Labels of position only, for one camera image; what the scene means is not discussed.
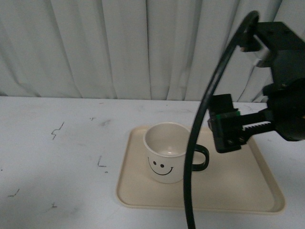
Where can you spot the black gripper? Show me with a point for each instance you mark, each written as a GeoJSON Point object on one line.
{"type": "Point", "coordinates": [285, 114]}

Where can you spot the white smiley face mug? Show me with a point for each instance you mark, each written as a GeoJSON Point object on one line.
{"type": "Point", "coordinates": [166, 145]}

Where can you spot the beige square plastic plate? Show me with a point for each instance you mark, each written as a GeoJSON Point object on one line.
{"type": "Point", "coordinates": [239, 181]}

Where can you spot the white pleated curtain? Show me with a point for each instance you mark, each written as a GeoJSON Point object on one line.
{"type": "Point", "coordinates": [123, 49]}

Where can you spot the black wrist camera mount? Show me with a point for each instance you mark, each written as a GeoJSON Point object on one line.
{"type": "Point", "coordinates": [277, 47]}

